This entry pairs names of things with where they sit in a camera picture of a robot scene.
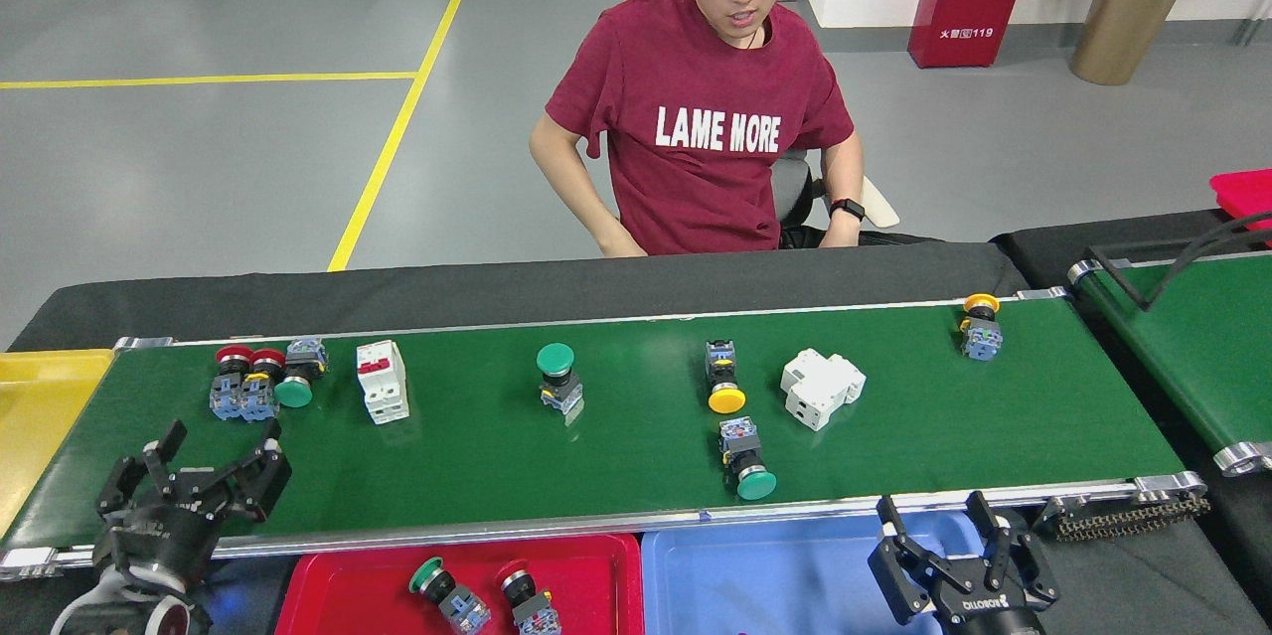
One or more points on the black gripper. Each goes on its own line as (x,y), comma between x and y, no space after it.
(994,615)
(154,546)

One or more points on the white circuit breaker red levers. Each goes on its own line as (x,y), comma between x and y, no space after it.
(383,387)

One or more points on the green push button switch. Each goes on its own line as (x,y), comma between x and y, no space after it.
(462,605)
(293,393)
(756,485)
(556,358)

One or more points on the yellow push button switch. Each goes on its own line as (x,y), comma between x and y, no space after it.
(726,400)
(982,345)

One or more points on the plain white circuit breaker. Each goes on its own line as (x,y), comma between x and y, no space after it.
(820,389)

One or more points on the person's left forearm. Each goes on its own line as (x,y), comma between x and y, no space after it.
(850,178)

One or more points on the person's right forearm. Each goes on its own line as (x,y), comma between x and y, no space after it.
(576,208)

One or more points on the yellow plastic tray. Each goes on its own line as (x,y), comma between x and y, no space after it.
(40,426)

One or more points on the red plastic tray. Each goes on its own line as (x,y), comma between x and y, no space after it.
(348,595)

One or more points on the blue plastic tray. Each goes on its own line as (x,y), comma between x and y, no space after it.
(755,585)

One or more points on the long green conveyor belt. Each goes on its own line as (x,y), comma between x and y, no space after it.
(497,456)

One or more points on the short green conveyor belt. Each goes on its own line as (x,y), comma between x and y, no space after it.
(1192,347)

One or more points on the person's left hand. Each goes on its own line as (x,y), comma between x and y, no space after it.
(841,235)

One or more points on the black wristwatch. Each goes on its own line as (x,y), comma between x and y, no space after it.
(848,209)

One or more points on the red plastic bin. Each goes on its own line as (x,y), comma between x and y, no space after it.
(1242,190)

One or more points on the potted plant in gold pot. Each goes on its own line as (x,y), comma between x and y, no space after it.
(1118,39)

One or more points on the person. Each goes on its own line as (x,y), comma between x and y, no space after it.
(696,69)

